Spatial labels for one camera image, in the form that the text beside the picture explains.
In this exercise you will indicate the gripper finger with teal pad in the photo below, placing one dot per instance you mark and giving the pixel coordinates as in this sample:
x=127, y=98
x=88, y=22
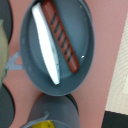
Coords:
x=4, y=53

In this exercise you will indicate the yellow toy cheese wedge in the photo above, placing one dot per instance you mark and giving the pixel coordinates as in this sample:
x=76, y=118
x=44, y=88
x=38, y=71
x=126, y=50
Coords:
x=45, y=124

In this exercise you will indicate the black stove burner back-right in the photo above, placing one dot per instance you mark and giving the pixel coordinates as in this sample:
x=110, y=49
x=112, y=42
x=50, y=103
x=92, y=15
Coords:
x=6, y=15

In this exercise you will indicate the woven grey placemat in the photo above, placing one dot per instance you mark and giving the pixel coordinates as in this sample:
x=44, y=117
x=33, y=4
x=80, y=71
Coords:
x=118, y=94

